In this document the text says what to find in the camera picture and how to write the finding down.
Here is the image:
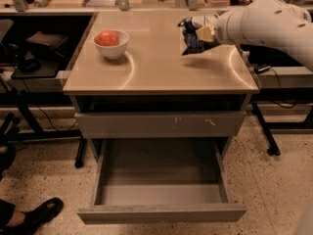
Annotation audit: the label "black shoe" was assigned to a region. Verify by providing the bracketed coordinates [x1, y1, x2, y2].
[0, 198, 64, 235]

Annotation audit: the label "black table leg left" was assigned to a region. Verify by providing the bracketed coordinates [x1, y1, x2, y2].
[74, 138, 86, 168]

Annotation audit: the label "blue chip bag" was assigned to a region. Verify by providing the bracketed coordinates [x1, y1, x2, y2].
[178, 15, 220, 56]

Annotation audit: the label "grey drawer cabinet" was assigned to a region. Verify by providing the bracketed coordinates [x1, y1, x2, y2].
[64, 10, 258, 153]

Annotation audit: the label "red apple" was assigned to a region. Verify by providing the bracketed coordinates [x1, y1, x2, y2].
[95, 30, 119, 47]

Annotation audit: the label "black office chair base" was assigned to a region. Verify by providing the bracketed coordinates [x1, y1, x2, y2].
[0, 113, 21, 181]

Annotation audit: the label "dark folded cloth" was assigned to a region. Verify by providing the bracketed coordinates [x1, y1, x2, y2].
[26, 31, 68, 54]

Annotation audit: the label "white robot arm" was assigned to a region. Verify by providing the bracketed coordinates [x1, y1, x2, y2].
[192, 0, 313, 71]

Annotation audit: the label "black table leg right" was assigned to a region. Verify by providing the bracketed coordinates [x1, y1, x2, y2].
[251, 102, 281, 156]

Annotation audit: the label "white ceramic bowl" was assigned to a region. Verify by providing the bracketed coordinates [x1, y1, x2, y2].
[93, 29, 129, 60]

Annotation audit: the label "black power adapter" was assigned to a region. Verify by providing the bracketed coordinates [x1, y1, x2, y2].
[253, 64, 271, 74]

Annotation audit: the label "black headphones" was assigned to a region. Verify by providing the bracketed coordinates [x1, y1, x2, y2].
[18, 50, 41, 73]

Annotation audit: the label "open grey middle drawer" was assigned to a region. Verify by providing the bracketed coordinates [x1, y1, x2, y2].
[78, 138, 246, 224]

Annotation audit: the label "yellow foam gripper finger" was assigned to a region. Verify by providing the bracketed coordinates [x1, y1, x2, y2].
[196, 24, 215, 42]

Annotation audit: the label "black table leg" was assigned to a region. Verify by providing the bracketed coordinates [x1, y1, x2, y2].
[74, 138, 86, 168]
[251, 102, 281, 156]

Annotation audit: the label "closed grey top drawer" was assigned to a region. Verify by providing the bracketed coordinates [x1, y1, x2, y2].
[75, 111, 246, 138]

